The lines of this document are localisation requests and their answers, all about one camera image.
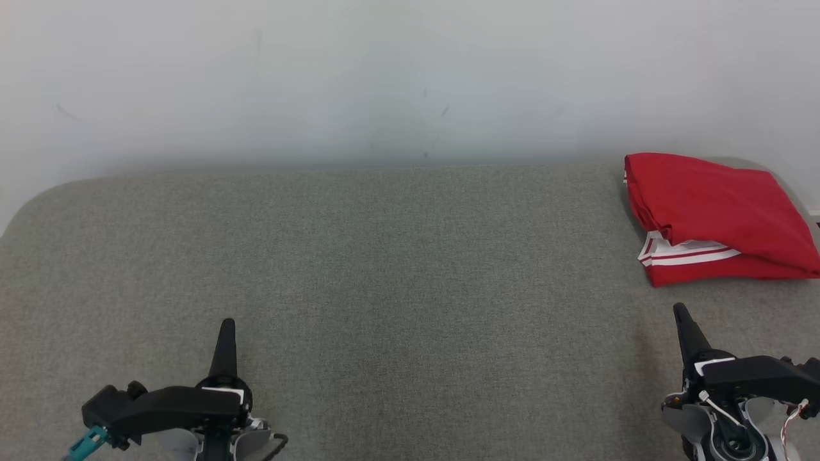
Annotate black cable teal plug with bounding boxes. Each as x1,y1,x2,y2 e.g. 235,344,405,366
63,426,110,461

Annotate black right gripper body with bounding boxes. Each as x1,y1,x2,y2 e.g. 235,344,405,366
689,351,805,406

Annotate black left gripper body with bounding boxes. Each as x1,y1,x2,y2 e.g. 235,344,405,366
112,382,254,437

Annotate red basketball jersey white sleeves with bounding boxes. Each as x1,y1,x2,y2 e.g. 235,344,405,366
623,152,820,288

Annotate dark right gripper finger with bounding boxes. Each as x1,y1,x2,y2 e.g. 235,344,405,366
673,303,712,368

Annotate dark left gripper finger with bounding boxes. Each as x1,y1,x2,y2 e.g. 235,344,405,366
208,318,238,385

